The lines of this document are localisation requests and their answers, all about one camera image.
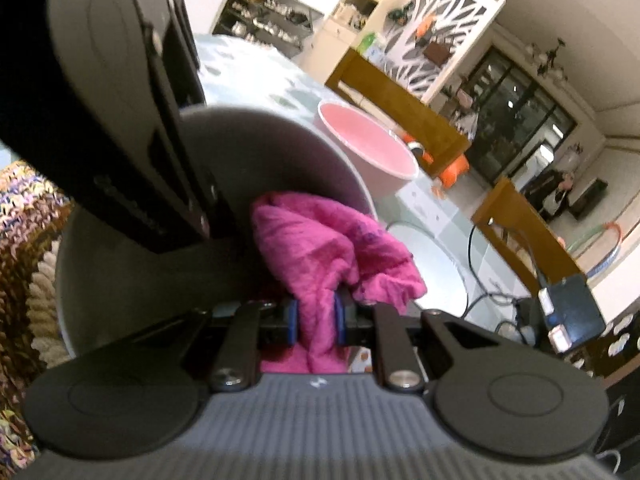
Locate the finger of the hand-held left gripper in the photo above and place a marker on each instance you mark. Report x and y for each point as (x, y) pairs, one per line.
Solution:
(170, 185)

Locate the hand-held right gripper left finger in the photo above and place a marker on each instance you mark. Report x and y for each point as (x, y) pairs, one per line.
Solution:
(291, 322)

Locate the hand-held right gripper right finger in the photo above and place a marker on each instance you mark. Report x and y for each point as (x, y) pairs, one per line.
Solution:
(340, 322)

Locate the pink cloth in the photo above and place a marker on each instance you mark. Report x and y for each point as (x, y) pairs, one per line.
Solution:
(310, 240)

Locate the grey bowl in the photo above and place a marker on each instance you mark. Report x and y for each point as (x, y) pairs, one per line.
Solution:
(280, 150)

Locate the white bowl with black rim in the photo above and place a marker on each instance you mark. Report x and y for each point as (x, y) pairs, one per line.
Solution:
(430, 270)

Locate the large pink bowl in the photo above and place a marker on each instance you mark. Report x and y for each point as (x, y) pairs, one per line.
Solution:
(365, 135)

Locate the cream fringed mat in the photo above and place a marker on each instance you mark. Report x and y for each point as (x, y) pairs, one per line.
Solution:
(46, 285)

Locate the multicolour crocheted mat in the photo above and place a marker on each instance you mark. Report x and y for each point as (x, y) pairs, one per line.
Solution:
(20, 260)

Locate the metal shoe rack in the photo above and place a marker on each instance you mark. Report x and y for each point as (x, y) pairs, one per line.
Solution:
(270, 5)

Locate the orange cushion stool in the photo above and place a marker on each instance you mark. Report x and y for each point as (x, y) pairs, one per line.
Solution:
(452, 170)

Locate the narrow wooden chair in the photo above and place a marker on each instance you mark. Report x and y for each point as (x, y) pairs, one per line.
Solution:
(520, 230)

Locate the wide wooden chair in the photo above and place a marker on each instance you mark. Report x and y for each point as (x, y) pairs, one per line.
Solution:
(390, 95)

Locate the green package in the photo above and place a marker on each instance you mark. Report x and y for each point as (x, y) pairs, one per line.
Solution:
(371, 46)

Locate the coat rack with clothes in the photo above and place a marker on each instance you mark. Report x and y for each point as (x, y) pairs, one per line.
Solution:
(550, 192)

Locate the white shelf cabinet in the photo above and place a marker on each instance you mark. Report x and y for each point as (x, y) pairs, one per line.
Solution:
(355, 15)

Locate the hula hoop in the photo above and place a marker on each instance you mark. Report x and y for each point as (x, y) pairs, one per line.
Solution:
(600, 250)

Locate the dark glass doors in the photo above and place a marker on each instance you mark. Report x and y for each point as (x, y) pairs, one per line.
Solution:
(520, 110)

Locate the cardboard board with white stickers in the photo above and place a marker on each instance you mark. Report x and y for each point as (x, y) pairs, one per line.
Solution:
(620, 345)

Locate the brown handbag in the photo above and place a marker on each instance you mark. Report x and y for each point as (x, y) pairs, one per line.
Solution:
(436, 51)

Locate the white carved screen panel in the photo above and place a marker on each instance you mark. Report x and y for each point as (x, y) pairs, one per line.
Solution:
(450, 20)

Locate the black camera with screen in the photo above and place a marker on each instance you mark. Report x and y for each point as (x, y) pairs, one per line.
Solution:
(572, 310)

